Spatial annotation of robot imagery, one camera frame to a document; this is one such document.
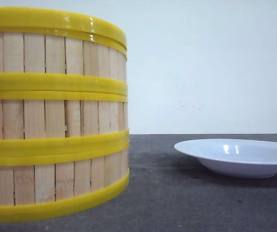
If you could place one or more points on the woven bamboo steamer lid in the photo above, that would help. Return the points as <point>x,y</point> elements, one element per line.
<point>58,22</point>

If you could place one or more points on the white shallow plate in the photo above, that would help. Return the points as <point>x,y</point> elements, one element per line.
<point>240,158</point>

